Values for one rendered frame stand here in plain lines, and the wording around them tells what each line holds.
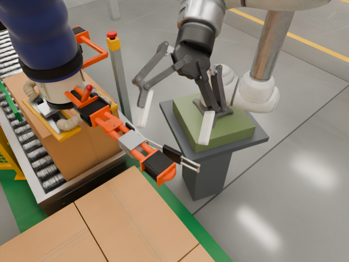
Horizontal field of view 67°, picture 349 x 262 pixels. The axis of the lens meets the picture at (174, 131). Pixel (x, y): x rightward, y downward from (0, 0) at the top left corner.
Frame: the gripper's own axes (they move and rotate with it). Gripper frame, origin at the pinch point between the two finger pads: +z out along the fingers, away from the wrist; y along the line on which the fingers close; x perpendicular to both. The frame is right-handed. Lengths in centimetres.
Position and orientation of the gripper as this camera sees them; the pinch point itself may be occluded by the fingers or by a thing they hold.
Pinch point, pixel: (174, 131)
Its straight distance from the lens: 50.7
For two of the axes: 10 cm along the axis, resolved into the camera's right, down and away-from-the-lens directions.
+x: 4.2, 0.1, -9.1
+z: -2.3, 9.7, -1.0
